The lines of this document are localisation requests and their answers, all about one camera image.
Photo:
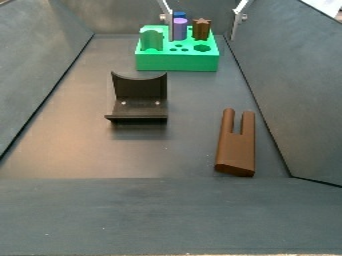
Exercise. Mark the brown star peg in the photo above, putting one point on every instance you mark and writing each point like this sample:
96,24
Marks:
200,28

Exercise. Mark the purple cylinder peg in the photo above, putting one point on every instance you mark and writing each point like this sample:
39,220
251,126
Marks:
179,29

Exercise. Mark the green shape-sorter base block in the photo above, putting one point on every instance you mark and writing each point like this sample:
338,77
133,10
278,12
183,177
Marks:
185,55

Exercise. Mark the blue cylinder peg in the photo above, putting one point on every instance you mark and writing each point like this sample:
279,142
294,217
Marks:
179,14

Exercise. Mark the brown two-pronged square-circle object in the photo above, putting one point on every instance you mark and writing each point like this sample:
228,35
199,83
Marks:
235,151

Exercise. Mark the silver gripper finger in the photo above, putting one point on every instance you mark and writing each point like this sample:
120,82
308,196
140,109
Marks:
238,17
167,17

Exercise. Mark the black curved fixture stand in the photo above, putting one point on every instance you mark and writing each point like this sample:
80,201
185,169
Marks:
140,98

